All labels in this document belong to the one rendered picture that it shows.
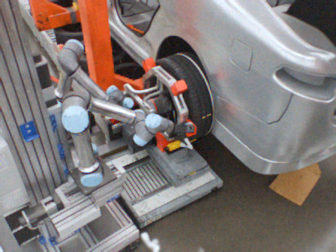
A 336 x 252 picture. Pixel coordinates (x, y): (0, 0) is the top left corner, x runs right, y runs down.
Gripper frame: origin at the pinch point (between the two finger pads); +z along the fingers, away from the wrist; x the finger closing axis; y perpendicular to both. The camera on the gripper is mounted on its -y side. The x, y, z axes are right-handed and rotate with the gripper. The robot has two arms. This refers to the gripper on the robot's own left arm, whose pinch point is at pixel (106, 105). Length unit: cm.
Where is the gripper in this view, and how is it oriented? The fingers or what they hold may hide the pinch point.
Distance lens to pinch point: 264.3
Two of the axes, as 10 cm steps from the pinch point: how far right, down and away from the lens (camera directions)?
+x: 7.2, 4.7, 5.1
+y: -3.5, 8.8, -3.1
